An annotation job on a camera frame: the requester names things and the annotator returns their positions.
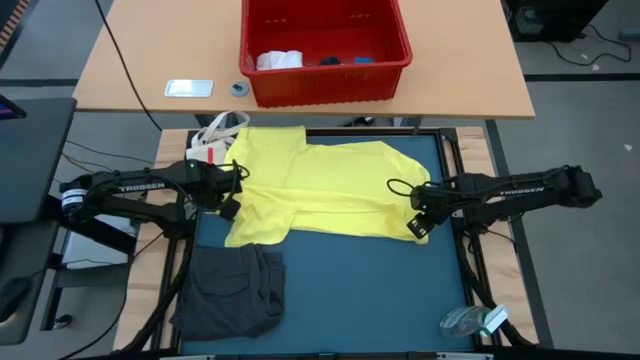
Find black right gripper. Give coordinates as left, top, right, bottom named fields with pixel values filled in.
left=405, top=183, right=454, bottom=240

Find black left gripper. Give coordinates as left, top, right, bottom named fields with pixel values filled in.
left=202, top=162, right=245, bottom=221

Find dark grey shorts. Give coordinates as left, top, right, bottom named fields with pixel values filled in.
left=168, top=242, right=287, bottom=343

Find yellow t-shirt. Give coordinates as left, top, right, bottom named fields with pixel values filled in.
left=223, top=125, right=432, bottom=249

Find red plastic bin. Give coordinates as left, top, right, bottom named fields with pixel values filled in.
left=238, top=0, right=414, bottom=109

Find white cloth garment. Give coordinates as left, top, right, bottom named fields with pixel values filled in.
left=255, top=49, right=305, bottom=72

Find cream canvas tote bag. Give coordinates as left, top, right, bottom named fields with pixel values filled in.
left=185, top=109, right=251, bottom=166

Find plywood base board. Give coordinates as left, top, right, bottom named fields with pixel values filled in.
left=113, top=126, right=540, bottom=351

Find clear plastic bag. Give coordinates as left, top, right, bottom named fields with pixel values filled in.
left=439, top=305, right=494, bottom=339

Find white cabinet box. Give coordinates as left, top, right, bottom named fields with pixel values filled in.
left=60, top=219, right=140, bottom=272

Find light wooden desk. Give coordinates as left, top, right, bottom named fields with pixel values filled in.
left=72, top=0, right=536, bottom=120

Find dark grey desk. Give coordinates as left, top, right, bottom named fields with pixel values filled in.
left=0, top=219, right=62, bottom=347
left=0, top=97, right=78, bottom=224

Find black computer mouse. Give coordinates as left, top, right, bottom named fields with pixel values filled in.
left=0, top=277, right=31, bottom=322

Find black computer monitor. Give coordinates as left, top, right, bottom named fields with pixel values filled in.
left=0, top=93, right=28, bottom=121

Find black computer case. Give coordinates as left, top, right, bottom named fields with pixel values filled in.
left=501, top=0, right=610, bottom=44

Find orange striped strip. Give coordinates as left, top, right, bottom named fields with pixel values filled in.
left=0, top=0, right=32, bottom=54

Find black braided cable sleeve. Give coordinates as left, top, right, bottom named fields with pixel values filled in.
left=119, top=234, right=197, bottom=354
left=457, top=232, right=534, bottom=349

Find black aluminium rig frame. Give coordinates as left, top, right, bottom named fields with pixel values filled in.
left=149, top=127, right=506, bottom=360

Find black floor frame rail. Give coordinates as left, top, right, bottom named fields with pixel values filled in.
left=483, top=118, right=555, bottom=350

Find black desk leg frame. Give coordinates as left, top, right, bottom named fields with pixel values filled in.
left=42, top=193, right=139, bottom=332

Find black hanging cable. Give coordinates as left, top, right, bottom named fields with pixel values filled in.
left=92, top=0, right=164, bottom=133

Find black floor cable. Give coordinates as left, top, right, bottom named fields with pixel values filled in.
left=543, top=23, right=633, bottom=68

